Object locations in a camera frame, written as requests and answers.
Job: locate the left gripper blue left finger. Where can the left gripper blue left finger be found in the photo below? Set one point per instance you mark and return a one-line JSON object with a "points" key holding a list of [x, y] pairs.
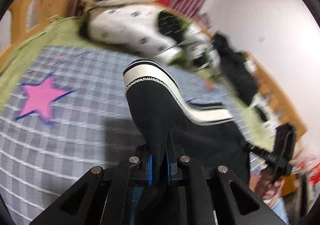
{"points": [[149, 169]]}

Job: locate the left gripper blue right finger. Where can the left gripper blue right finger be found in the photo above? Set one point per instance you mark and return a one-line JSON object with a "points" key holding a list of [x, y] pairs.
{"points": [[171, 158]]}

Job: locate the black pants with white stripe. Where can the black pants with white stripe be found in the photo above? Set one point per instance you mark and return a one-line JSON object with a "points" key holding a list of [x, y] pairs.
{"points": [[204, 137]]}

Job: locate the black clothing pile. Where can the black clothing pile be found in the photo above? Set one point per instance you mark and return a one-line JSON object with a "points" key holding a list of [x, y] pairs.
{"points": [[233, 68]]}

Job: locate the person's right hand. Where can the person's right hand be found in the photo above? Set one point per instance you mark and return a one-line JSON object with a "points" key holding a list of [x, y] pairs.
{"points": [[271, 190]]}

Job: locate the grey plaid blanket with stars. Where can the grey plaid blanket with stars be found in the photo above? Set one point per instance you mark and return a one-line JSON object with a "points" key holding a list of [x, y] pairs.
{"points": [[71, 153]]}

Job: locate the white black patterned quilt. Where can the white black patterned quilt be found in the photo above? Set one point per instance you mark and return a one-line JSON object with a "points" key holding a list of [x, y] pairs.
{"points": [[156, 34]]}

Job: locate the green bed sheet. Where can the green bed sheet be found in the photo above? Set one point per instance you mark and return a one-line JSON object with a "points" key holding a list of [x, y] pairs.
{"points": [[259, 118]]}

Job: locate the wooden bed frame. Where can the wooden bed frame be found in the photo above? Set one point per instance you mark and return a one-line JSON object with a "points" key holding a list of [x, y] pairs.
{"points": [[52, 9]]}

